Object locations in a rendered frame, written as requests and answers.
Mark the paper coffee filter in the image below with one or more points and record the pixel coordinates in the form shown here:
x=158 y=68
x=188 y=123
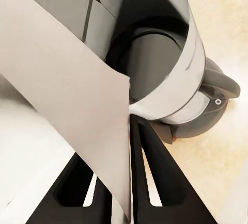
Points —
x=57 y=97

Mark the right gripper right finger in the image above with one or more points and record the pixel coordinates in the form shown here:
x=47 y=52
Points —
x=180 y=202

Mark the coffee maker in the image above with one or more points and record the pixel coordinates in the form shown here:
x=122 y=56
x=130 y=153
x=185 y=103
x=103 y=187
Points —
x=173 y=85

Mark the countertop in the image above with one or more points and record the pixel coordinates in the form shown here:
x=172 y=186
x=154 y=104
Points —
x=212 y=161

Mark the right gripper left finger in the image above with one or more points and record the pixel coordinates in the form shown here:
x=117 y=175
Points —
x=63 y=203

